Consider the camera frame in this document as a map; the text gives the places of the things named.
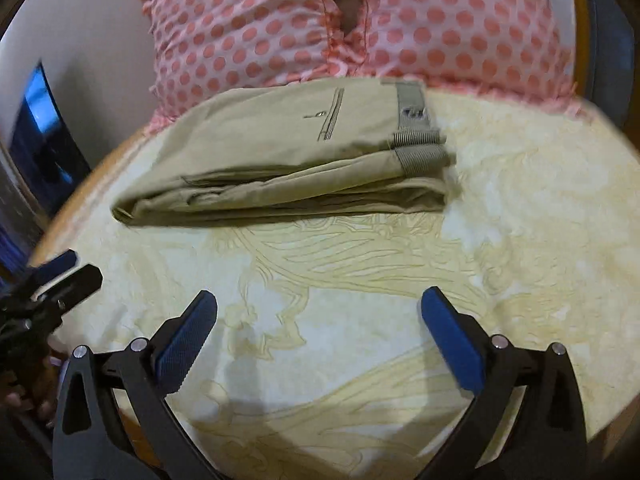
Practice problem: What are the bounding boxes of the khaki beige pants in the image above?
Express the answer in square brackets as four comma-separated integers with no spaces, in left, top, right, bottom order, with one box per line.
[112,78,456,226]

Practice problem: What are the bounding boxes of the person's left hand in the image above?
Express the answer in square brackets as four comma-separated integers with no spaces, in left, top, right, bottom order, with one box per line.
[1,356,62,422]

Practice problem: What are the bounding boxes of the black flat screen television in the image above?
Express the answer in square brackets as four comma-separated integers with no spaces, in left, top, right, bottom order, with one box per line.
[9,63,90,217]

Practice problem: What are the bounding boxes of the cream patterned bed sheet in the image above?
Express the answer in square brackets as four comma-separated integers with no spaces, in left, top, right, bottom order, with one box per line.
[58,92,639,479]

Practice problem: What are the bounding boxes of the pink polka dot pillow left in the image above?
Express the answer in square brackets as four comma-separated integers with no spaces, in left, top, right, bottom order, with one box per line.
[140,0,352,133]

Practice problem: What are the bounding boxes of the pink polka dot pillow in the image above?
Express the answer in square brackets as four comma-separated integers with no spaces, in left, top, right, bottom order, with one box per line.
[140,0,352,133]
[337,0,582,115]

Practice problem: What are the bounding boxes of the pink polka dot pillow right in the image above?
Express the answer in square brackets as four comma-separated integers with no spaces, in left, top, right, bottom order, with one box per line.
[337,0,582,115]

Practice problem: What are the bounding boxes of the wooden bed frame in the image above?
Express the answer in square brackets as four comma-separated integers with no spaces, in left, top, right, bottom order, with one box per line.
[29,128,151,266]

